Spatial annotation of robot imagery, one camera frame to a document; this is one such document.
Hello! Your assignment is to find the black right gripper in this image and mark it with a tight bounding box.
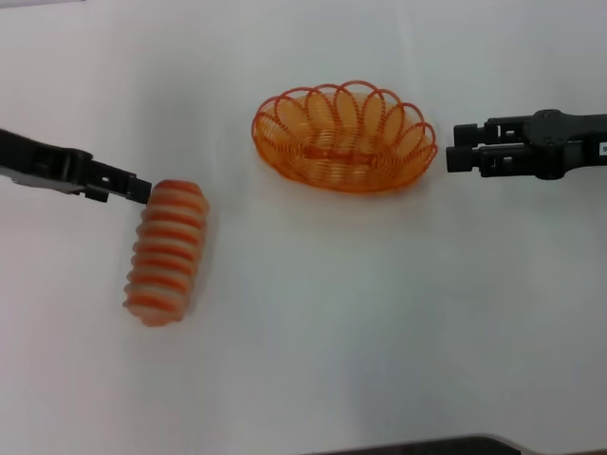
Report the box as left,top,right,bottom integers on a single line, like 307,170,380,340
445,108,607,181

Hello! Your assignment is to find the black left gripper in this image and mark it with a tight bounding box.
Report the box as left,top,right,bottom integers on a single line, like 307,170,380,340
0,127,153,205

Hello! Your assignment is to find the orange white striped bread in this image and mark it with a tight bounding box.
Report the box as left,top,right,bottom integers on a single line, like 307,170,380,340
122,178,211,328

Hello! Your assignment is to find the orange wire basket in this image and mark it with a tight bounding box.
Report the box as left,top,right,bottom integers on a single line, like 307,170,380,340
250,80,438,193

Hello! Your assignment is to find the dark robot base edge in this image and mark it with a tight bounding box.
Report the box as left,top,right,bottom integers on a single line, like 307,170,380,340
326,433,537,455

